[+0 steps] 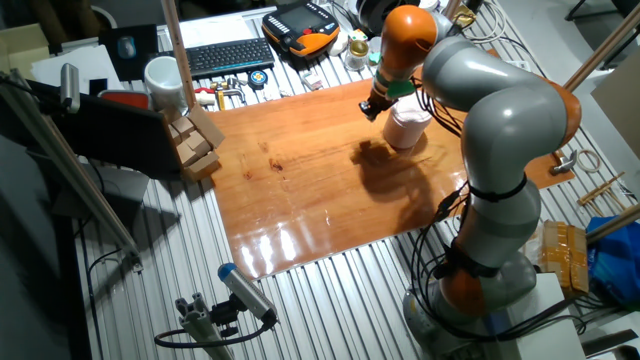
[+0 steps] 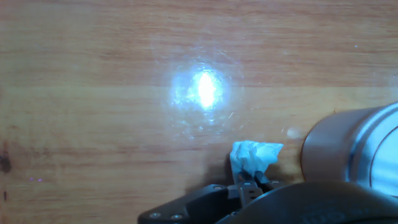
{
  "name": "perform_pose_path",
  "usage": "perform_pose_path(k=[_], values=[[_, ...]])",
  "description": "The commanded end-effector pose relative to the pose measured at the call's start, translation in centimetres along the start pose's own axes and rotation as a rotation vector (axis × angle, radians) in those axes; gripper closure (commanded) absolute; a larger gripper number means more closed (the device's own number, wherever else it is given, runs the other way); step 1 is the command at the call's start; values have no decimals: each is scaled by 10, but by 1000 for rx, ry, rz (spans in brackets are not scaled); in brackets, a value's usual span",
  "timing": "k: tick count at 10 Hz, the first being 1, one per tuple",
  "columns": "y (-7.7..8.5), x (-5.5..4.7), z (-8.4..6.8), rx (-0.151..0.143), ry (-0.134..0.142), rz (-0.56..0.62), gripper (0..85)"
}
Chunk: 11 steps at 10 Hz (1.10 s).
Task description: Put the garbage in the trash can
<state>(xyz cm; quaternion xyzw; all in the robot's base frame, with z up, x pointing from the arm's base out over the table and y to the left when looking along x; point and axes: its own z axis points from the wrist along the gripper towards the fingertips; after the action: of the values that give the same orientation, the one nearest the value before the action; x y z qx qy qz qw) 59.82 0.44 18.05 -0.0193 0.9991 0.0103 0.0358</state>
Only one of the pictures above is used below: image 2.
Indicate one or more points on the white paper garbage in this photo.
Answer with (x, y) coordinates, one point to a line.
(252, 155)

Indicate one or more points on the glossy wooden board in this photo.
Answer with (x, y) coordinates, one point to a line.
(93, 124)

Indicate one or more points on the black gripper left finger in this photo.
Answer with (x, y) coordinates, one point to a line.
(205, 202)

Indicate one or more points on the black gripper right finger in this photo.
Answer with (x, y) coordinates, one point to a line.
(268, 185)

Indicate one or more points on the white round trash can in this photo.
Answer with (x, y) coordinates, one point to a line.
(332, 149)

